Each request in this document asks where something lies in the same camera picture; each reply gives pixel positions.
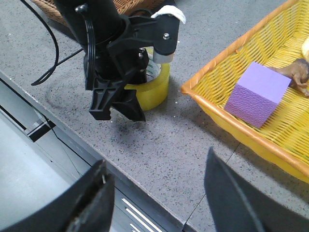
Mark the yellow clear tape roll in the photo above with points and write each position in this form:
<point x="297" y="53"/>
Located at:
<point x="152" y="93"/>

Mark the brown toy figure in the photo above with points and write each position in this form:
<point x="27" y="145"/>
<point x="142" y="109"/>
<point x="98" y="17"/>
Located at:
<point x="298" y="72"/>

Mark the yellow woven basket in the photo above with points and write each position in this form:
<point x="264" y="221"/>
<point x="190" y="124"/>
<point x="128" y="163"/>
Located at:
<point x="275" y="41"/>

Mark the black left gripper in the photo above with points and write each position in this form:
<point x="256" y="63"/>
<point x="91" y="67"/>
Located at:
<point x="110" y="63"/>

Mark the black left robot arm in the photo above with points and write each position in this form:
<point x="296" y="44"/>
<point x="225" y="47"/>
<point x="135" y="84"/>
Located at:
<point x="104" y="15"/>

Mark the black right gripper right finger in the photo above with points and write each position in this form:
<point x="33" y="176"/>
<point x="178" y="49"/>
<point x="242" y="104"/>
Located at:
<point x="237" y="206"/>

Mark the purple foam block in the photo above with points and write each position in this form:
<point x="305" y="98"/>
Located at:
<point x="257" y="94"/>

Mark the brown wicker basket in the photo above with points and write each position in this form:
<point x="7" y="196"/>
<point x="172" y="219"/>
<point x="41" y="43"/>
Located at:
<point x="124" y="7"/>

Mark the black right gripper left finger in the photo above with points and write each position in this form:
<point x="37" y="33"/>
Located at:
<point x="87" y="206"/>

